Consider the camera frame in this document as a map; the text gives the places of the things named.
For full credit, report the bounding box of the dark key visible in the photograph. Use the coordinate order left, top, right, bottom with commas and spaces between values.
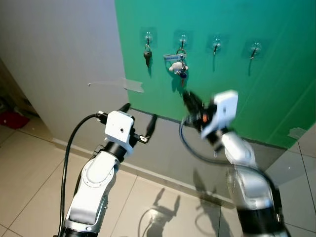
143, 44, 153, 67

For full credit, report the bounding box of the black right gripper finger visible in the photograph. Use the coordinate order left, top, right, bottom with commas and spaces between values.
182, 92, 195, 116
190, 91, 205, 115

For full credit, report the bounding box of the red cloth bundle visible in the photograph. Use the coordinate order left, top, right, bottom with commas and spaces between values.
0, 111, 31, 130

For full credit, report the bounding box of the clear adhesive wall hook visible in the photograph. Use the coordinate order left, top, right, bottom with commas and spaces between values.
175, 32, 189, 52
248, 40, 263, 61
210, 36, 224, 56
141, 30, 155, 50

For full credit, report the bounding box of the white plush toy keychain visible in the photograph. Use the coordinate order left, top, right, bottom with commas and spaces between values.
164, 48, 191, 87

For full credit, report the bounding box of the clear tape patch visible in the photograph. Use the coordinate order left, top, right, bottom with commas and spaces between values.
289, 127, 308, 140

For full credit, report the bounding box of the clear tape strip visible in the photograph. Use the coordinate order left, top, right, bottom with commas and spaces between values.
89, 78, 145, 93

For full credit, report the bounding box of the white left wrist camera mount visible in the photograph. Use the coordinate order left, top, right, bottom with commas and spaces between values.
105, 111, 135, 151

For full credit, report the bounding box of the green wall board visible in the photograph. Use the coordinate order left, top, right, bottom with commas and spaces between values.
115, 0, 316, 149

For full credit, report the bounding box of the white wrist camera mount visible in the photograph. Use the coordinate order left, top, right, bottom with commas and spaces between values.
201, 90, 239, 140
105, 111, 135, 151

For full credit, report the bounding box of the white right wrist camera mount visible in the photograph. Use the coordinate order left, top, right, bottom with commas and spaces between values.
201, 90, 239, 140

